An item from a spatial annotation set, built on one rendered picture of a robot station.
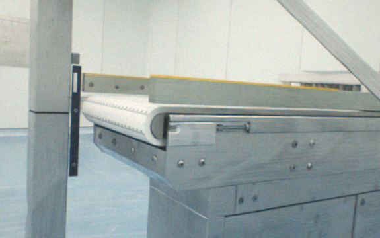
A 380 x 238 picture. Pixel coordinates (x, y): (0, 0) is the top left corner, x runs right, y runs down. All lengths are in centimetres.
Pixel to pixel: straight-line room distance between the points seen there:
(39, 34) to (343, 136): 54
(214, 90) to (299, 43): 415
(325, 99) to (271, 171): 15
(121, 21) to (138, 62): 74
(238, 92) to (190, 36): 546
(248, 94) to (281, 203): 23
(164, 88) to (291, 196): 34
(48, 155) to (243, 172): 35
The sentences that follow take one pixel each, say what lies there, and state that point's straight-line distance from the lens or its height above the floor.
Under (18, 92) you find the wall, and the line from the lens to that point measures 588.
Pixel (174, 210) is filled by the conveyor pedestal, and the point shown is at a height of 65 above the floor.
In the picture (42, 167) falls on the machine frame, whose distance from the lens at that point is 71.
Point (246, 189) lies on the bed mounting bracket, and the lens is 61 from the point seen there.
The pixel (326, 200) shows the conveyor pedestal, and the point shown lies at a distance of 78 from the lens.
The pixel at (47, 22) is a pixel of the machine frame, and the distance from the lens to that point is 70.
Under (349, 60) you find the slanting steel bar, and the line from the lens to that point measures 58.
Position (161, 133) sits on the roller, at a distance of 46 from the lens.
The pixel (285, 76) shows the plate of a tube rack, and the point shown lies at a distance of 92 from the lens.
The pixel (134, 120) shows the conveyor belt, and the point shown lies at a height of 81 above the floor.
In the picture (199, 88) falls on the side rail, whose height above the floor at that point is 86.
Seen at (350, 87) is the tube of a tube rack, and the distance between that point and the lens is 86.
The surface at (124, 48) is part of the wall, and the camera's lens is 656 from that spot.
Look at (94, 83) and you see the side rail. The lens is 70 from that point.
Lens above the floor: 86
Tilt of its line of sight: 6 degrees down
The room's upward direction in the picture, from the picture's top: 4 degrees clockwise
